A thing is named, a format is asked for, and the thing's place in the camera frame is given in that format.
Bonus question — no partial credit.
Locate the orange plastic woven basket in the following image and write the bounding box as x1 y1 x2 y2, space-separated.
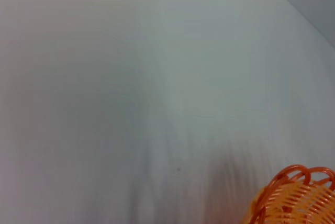
240 165 335 224

